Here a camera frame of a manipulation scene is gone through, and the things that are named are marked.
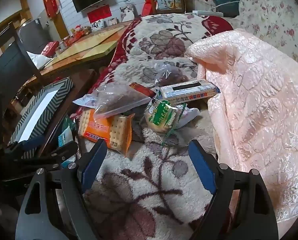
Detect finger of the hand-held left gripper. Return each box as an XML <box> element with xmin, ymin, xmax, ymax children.
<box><xmin>4</xmin><ymin>135</ymin><xmax>46</xmax><ymax>159</ymax></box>
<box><xmin>20</xmin><ymin>141</ymin><xmax>79</xmax><ymax>170</ymax></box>

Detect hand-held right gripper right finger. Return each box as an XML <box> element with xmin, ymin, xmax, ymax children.
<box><xmin>188</xmin><ymin>139</ymin><xmax>279</xmax><ymax>240</ymax></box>

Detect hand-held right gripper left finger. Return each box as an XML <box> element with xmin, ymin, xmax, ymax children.
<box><xmin>15</xmin><ymin>138</ymin><xmax>108</xmax><ymax>240</ymax></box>

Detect teal and white snack packet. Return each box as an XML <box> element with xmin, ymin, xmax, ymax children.
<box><xmin>58</xmin><ymin>116</ymin><xmax>77</xmax><ymax>148</ymax></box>

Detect orange cracker packet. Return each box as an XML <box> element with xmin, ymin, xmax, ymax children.
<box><xmin>78</xmin><ymin>109</ymin><xmax>136</xmax><ymax>157</ymax></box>

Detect green white bun packet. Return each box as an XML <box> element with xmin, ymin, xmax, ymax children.
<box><xmin>144</xmin><ymin>99</ymin><xmax>187</xmax><ymax>147</ymax></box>

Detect black white striped storage box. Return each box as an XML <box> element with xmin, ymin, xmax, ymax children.
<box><xmin>8</xmin><ymin>77</ymin><xmax>74</xmax><ymax>153</ymax></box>

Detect clear zip bag dark snacks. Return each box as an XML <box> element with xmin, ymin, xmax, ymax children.
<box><xmin>93</xmin><ymin>82</ymin><xmax>152</xmax><ymax>119</ymax></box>

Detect clear bag of brown snacks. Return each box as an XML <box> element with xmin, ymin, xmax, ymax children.
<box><xmin>152</xmin><ymin>61</ymin><xmax>192</xmax><ymax>88</ymax></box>

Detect floral plush blanket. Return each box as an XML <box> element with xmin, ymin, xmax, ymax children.
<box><xmin>69</xmin><ymin>14</ymin><xmax>234</xmax><ymax>240</ymax></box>

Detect white snack wrapper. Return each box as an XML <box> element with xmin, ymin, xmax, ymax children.
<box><xmin>179</xmin><ymin>106</ymin><xmax>202</xmax><ymax>128</ymax></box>

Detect small white printed sachet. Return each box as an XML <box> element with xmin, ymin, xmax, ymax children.
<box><xmin>72</xmin><ymin>94</ymin><xmax>99</xmax><ymax>109</ymax></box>

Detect long white blue cracker packet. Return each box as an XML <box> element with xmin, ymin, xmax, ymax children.
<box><xmin>159</xmin><ymin>79</ymin><xmax>221</xmax><ymax>105</ymax></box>

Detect pink quilted blanket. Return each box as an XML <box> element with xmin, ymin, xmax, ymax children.
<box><xmin>185</xmin><ymin>29</ymin><xmax>298</xmax><ymax>224</ymax></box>

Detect dark wooden chair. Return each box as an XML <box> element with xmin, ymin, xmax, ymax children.
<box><xmin>0</xmin><ymin>21</ymin><xmax>46</xmax><ymax>155</ymax></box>

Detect wooden table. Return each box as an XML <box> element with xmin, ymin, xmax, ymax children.
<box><xmin>4</xmin><ymin>20</ymin><xmax>142</xmax><ymax>100</ymax></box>

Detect white plastic bag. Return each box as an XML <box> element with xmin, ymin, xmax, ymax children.
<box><xmin>27</xmin><ymin>51</ymin><xmax>53</xmax><ymax>69</ymax></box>

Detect red snack packet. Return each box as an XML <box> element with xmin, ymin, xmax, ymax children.
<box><xmin>129</xmin><ymin>82</ymin><xmax>156</xmax><ymax>98</ymax></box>

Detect red box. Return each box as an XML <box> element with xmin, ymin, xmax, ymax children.
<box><xmin>41</xmin><ymin>41</ymin><xmax>59</xmax><ymax>55</ymax></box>

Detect yellow table mat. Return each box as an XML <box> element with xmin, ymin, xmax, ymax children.
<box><xmin>64</xmin><ymin>26</ymin><xmax>126</xmax><ymax>53</ymax></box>
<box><xmin>50</xmin><ymin>40</ymin><xmax>118</xmax><ymax>67</ymax></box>

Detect grey refrigerator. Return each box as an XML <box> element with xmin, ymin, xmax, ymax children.
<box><xmin>18</xmin><ymin>17</ymin><xmax>50</xmax><ymax>54</ymax></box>

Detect red plush toys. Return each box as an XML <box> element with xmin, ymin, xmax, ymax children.
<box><xmin>73</xmin><ymin>25</ymin><xmax>92</xmax><ymax>35</ymax></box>

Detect row of small photos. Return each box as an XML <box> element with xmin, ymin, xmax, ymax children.
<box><xmin>91</xmin><ymin>17</ymin><xmax>118</xmax><ymax>29</ymax></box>

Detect white power strip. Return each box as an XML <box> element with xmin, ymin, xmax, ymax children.
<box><xmin>192</xmin><ymin>10</ymin><xmax>223</xmax><ymax>15</ymax></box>

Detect framed photo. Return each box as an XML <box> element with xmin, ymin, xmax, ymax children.
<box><xmin>120</xmin><ymin>4</ymin><xmax>136</xmax><ymax>22</ymax></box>

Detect framed picture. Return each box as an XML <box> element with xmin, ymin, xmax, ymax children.
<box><xmin>156</xmin><ymin>0</ymin><xmax>182</xmax><ymax>10</ymax></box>

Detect red gift bag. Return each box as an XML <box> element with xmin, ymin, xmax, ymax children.
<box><xmin>142</xmin><ymin>0</ymin><xmax>154</xmax><ymax>17</ymax></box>

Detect floral sofa cover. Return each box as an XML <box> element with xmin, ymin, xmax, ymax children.
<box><xmin>239</xmin><ymin>0</ymin><xmax>298</xmax><ymax>65</ymax></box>

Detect red paper wall poster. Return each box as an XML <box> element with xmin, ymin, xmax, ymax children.
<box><xmin>87</xmin><ymin>5</ymin><xmax>112</xmax><ymax>23</ymax></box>

